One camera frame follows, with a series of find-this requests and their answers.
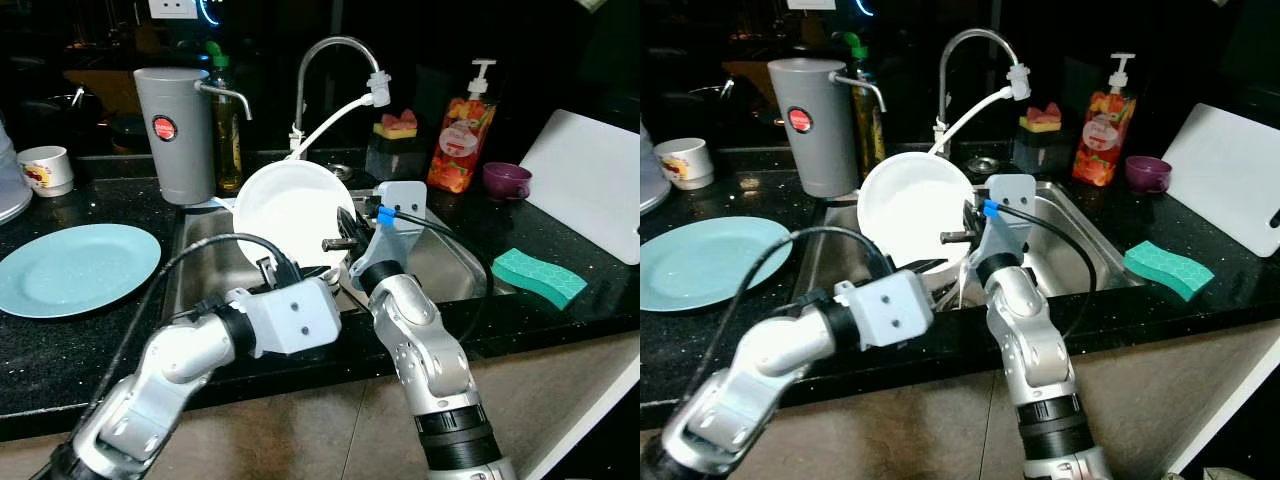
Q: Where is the white printed mug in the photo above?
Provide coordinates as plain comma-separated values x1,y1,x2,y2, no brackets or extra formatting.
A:
653,137,716,192
16,145,76,198

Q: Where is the white flexible hose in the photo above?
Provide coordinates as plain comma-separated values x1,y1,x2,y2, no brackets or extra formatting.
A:
284,94,377,162
929,87,1014,157

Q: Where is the grey water filter canister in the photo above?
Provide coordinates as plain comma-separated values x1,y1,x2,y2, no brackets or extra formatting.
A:
133,67,254,207
766,57,888,200

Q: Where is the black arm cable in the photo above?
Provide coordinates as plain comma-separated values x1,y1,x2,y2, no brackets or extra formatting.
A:
393,207,497,343
100,231,303,401
690,225,897,421
998,202,1099,343

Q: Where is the teal round plate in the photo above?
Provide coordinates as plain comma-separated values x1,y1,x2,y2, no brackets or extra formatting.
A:
0,223,163,320
640,215,794,313

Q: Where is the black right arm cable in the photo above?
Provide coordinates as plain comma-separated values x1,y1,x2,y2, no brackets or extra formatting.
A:
998,202,1099,343
393,207,497,343

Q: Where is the orange dish soap pump bottle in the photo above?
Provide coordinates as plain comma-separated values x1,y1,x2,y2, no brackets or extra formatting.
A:
1071,52,1139,189
426,59,499,195

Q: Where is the teal wavy sponge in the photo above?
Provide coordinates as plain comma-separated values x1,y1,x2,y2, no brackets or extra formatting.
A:
490,247,590,311
1122,240,1216,303

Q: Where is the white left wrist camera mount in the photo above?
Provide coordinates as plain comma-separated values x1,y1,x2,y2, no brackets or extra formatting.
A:
832,269,937,352
235,277,344,359

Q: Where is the oil bottle green cap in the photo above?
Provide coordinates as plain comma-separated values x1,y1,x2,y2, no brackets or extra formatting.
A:
842,31,887,182
204,41,245,194

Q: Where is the white ceramic bowl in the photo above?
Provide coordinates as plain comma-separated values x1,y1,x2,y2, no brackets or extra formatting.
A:
232,159,359,272
856,151,977,270

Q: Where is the curved chrome faucet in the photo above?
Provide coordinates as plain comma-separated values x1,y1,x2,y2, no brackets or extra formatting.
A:
289,35,387,161
934,27,1032,157

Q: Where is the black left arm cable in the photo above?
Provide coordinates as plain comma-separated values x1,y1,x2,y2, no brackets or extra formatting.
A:
100,231,303,401
690,225,897,421

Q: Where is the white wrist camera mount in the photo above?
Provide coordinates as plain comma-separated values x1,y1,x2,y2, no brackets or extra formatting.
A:
975,173,1039,267
832,269,937,352
235,277,344,359
350,181,430,292

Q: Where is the white cutting board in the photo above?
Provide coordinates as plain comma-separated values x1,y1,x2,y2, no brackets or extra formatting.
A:
519,108,641,267
1161,102,1280,260

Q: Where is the white cabinet trim strip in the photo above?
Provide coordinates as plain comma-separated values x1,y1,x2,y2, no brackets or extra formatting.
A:
522,354,641,480

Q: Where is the stainless steel sink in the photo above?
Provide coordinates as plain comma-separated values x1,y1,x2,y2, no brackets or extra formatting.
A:
795,176,1143,313
160,178,503,323

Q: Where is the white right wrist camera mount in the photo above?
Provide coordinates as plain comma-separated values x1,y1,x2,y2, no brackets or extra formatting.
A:
350,181,430,292
975,173,1039,267

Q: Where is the black sponge holder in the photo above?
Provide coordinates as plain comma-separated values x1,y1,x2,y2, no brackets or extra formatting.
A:
364,130,427,182
1011,126,1074,174

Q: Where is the grey rounded appliance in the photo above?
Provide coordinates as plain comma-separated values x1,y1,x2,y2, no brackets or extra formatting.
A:
640,122,674,217
0,120,34,227

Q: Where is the purple cup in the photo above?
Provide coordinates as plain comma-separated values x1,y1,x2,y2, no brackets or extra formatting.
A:
1124,154,1174,196
482,161,534,203

